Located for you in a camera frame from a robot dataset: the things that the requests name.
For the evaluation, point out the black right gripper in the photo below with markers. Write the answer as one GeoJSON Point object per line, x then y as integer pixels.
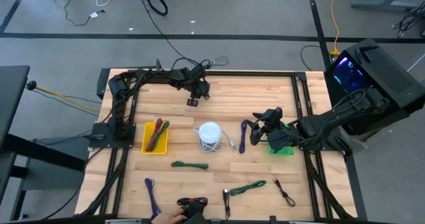
{"type": "Point", "coordinates": [274, 117]}

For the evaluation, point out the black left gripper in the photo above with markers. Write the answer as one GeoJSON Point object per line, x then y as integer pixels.
{"type": "Point", "coordinates": [199, 84]}

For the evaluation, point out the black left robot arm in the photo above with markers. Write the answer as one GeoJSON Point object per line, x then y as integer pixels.
{"type": "Point", "coordinates": [159, 76]}

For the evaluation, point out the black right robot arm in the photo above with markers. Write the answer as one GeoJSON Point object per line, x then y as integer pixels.
{"type": "Point", "coordinates": [332, 121]}

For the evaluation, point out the green plastic basket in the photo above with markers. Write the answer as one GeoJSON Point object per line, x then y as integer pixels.
{"type": "Point", "coordinates": [282, 153]}

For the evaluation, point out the yellow plastic basket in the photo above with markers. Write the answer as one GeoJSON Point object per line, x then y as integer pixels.
{"type": "Point", "coordinates": [161, 147]}

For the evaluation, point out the black handheld object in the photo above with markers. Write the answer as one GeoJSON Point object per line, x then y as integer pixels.
{"type": "Point", "coordinates": [196, 214]}

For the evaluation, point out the small white adapter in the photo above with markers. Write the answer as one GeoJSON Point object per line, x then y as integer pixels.
{"type": "Point", "coordinates": [94, 15]}

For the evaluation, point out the person's hand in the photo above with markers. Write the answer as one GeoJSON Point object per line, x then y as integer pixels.
{"type": "Point", "coordinates": [169, 217]}

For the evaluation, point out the black computer tower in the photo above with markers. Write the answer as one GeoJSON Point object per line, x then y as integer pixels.
{"type": "Point", "coordinates": [398, 74]}

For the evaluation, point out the yellow stick with black knob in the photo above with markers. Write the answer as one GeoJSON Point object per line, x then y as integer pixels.
{"type": "Point", "coordinates": [31, 84]}

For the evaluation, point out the black side table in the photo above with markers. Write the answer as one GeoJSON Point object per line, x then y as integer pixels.
{"type": "Point", "coordinates": [11, 94]}

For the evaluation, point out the small black clamp post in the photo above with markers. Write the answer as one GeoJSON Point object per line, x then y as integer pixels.
{"type": "Point", "coordinates": [158, 64]}

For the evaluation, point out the black aluminium table frame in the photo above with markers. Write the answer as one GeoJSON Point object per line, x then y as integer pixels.
{"type": "Point", "coordinates": [249, 73]}

